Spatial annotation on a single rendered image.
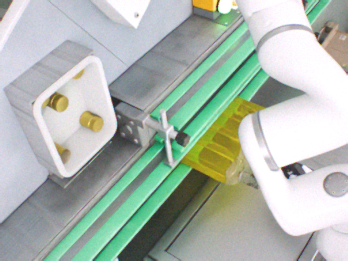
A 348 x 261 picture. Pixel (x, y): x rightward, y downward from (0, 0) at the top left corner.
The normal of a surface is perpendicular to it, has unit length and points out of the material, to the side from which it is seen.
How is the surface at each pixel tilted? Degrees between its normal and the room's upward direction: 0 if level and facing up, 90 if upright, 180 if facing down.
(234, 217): 90
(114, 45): 0
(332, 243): 105
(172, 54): 90
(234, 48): 90
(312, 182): 112
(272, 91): 89
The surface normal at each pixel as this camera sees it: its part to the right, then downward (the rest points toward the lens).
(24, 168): 0.80, 0.38
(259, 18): -0.75, -0.28
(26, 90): -0.10, -0.68
